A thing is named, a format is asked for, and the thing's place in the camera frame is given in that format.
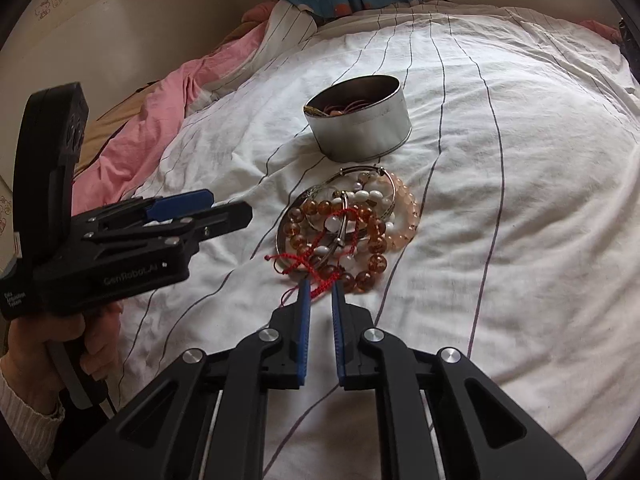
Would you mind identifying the amber bead bracelet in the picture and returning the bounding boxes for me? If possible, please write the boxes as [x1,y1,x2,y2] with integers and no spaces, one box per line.
[281,199,389,294]

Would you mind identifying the white bead bracelet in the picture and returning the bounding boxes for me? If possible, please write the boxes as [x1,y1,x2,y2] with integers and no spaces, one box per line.
[312,172,401,273]

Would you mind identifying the engraved silver bangle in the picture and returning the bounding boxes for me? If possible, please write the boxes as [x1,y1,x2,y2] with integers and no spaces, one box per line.
[276,183,361,268]

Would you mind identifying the round silver tin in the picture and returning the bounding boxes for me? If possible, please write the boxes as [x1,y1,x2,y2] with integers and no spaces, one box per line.
[303,75,412,162]

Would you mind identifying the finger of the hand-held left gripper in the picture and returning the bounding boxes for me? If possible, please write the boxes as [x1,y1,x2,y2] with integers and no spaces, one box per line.
[75,189,215,233]
[82,201,253,266]

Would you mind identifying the black jacket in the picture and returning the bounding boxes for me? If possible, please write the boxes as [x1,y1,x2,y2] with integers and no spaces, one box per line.
[617,17,640,86]

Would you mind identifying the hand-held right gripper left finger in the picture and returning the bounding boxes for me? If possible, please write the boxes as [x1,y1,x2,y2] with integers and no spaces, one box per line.
[57,277,313,480]

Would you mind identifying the pink bead bracelet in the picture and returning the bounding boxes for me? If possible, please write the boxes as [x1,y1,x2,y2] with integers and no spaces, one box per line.
[384,171,420,254]

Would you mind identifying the pink blanket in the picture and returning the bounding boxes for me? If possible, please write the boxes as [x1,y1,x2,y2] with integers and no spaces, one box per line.
[75,1,281,202]

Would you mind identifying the person's left hand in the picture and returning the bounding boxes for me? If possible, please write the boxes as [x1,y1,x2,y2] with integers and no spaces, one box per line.
[0,304,124,411]

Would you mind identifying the tan bed sheet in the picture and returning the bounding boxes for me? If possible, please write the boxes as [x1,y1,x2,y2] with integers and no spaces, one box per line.
[77,82,168,173]

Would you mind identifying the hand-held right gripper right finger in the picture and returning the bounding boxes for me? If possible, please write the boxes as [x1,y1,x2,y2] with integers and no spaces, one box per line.
[330,279,586,480]

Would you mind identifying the thin silver bangle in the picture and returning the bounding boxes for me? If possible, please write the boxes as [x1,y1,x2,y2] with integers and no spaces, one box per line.
[320,165,401,231]

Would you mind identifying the white striped duvet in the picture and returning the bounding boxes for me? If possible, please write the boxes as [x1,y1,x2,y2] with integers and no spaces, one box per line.
[70,2,640,480]

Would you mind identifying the red string bracelet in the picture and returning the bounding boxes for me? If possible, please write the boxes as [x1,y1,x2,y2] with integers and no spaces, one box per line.
[265,207,373,307]

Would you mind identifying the person's left forearm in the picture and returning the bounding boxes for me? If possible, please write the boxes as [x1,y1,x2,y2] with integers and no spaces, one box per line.
[0,357,67,478]

